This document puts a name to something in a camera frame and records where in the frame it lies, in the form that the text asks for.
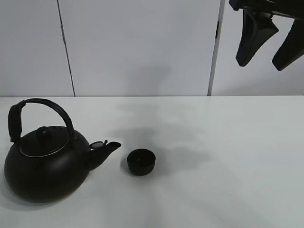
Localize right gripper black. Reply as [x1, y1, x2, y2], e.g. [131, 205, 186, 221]
[229, 0, 304, 71]

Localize black round teapot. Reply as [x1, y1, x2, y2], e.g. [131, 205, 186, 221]
[4, 98, 121, 203]

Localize small black teacup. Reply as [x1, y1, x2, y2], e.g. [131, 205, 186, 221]
[127, 148, 156, 176]

